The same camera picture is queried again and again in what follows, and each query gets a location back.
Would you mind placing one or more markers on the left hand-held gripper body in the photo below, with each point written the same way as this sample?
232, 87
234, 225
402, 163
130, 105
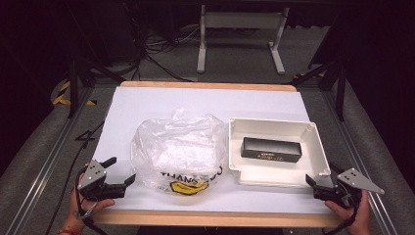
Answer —
93, 178

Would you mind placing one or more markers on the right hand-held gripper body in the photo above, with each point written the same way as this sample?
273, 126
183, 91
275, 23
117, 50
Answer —
355, 182

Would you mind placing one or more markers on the white plastic box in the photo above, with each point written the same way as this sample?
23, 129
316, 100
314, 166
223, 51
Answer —
277, 173

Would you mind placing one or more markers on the black rectangular box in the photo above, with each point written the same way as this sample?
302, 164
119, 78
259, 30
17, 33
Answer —
270, 150

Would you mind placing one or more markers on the clear plastic bag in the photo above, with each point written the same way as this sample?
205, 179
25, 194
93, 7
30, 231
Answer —
176, 150

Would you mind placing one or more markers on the person's right hand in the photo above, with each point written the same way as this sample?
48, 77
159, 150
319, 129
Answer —
357, 220

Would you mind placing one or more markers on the person's left hand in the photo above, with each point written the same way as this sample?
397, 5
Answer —
78, 213

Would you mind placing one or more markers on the white table sheet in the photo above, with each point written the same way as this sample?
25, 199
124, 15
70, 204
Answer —
147, 104

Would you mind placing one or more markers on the black tripod stand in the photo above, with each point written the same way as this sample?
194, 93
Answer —
336, 81
74, 84

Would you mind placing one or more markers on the white metal stand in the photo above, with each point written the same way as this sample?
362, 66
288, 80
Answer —
241, 19

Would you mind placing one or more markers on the aluminium rail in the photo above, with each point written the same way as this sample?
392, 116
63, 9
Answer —
359, 156
42, 176

